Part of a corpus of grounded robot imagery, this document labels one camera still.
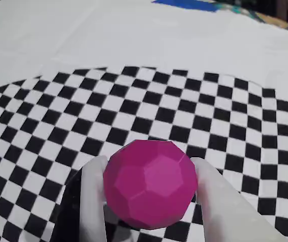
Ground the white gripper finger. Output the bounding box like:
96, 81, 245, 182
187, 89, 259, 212
190, 157, 288, 242
57, 155, 109, 242

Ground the pink faceted ball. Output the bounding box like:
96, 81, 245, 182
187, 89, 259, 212
103, 140, 198, 230

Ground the black white checkerboard cloth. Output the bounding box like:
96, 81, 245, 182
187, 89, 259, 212
0, 0, 288, 242

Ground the blue tape piece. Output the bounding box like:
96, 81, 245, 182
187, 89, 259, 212
151, 0, 225, 13

